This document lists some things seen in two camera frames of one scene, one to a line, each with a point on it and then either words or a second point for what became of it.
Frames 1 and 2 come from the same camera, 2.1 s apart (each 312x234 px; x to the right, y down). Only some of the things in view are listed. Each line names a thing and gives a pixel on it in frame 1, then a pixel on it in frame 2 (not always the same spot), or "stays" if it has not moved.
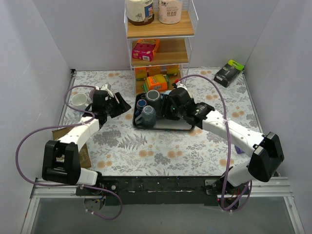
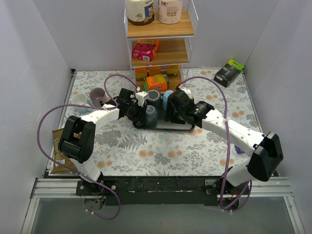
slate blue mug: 147,118 stays
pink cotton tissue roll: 169,11 stays
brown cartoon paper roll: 140,12 stays
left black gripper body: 116,104 → 139,114
